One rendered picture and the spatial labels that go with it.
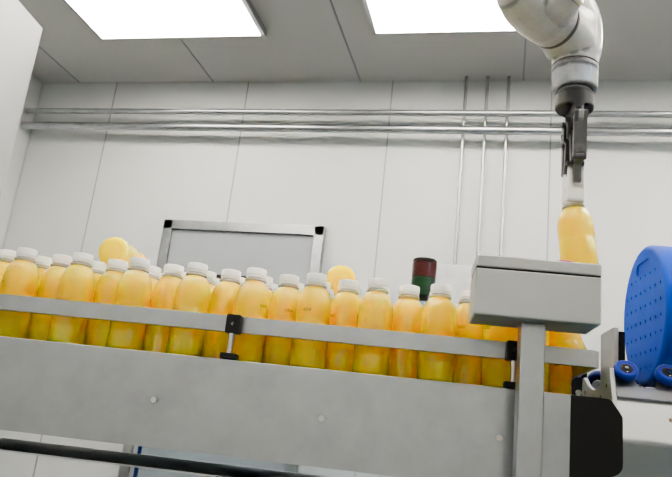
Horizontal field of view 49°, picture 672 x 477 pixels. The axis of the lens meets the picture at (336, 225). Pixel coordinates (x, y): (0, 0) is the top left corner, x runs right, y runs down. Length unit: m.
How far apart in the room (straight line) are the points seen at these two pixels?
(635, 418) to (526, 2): 0.77
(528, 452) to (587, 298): 0.26
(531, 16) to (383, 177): 3.93
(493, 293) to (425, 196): 4.01
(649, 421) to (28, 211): 5.46
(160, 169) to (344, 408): 4.70
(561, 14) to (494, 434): 0.77
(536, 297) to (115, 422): 0.76
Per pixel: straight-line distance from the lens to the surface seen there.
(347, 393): 1.30
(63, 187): 6.23
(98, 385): 1.40
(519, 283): 1.22
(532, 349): 1.24
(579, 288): 1.24
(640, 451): 1.44
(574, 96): 1.51
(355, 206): 5.25
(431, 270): 1.91
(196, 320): 1.38
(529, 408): 1.23
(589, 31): 1.55
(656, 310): 1.54
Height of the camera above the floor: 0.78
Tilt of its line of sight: 16 degrees up
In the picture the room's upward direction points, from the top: 6 degrees clockwise
